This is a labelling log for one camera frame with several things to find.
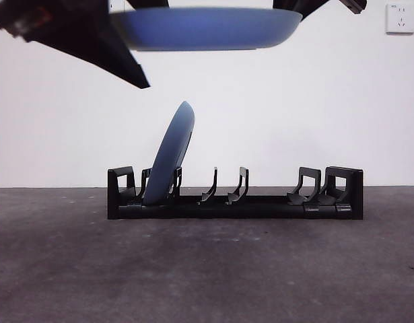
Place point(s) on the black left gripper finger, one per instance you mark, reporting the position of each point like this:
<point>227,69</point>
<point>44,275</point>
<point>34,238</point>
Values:
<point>92,40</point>
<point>147,3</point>

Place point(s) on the pale green round plate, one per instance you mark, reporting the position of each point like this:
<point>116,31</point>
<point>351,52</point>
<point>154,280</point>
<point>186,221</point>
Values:
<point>206,30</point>

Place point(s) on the pale blue round plate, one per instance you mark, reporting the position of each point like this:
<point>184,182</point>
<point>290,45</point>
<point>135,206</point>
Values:
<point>169,158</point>

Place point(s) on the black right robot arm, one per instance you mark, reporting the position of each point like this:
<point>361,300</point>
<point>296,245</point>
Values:
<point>294,4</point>

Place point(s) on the black plastic plate rack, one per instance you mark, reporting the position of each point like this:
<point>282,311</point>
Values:
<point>260,210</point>

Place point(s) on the white wall socket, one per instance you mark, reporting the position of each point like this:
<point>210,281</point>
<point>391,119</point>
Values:
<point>400,19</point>

